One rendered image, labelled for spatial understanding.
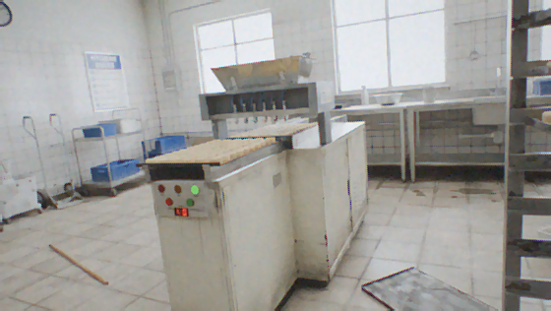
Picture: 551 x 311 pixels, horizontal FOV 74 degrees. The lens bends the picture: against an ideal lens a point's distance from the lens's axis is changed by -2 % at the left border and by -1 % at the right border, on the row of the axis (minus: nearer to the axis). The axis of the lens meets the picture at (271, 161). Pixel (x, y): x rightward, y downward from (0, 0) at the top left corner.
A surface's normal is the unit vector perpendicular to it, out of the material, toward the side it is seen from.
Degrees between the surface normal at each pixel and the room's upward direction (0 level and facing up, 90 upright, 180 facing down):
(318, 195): 90
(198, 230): 90
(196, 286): 90
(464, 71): 90
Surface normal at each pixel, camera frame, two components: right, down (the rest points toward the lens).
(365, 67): -0.45, 0.20
